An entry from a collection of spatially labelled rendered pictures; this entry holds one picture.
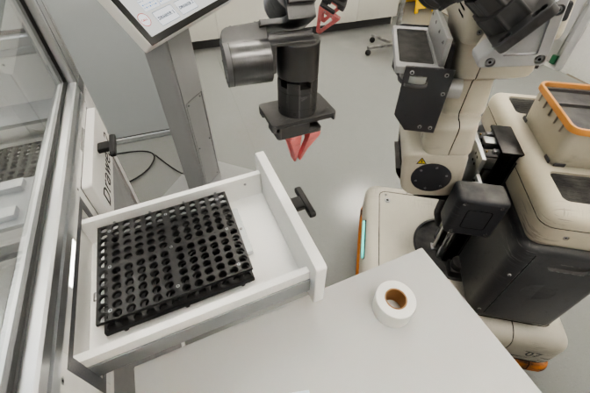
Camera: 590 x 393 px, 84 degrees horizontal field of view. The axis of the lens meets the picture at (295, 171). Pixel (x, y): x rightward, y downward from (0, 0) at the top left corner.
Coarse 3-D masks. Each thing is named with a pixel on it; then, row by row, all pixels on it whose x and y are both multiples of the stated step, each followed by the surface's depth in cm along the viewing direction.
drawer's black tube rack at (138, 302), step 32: (160, 224) 57; (192, 224) 56; (224, 224) 56; (128, 256) 55; (160, 256) 52; (192, 256) 52; (224, 256) 52; (128, 288) 48; (160, 288) 51; (192, 288) 48; (224, 288) 51; (96, 320) 44; (128, 320) 48
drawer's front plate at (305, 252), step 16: (256, 160) 66; (272, 176) 61; (272, 192) 61; (272, 208) 65; (288, 208) 55; (288, 224) 56; (288, 240) 59; (304, 240) 51; (304, 256) 51; (320, 256) 48; (320, 272) 48; (320, 288) 51
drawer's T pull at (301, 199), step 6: (300, 192) 60; (294, 198) 59; (300, 198) 59; (306, 198) 59; (294, 204) 58; (300, 204) 58; (306, 204) 58; (300, 210) 58; (306, 210) 58; (312, 210) 57; (312, 216) 57
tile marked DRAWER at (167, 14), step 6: (168, 6) 105; (156, 12) 101; (162, 12) 103; (168, 12) 104; (174, 12) 106; (156, 18) 100; (162, 18) 102; (168, 18) 104; (174, 18) 105; (162, 24) 101
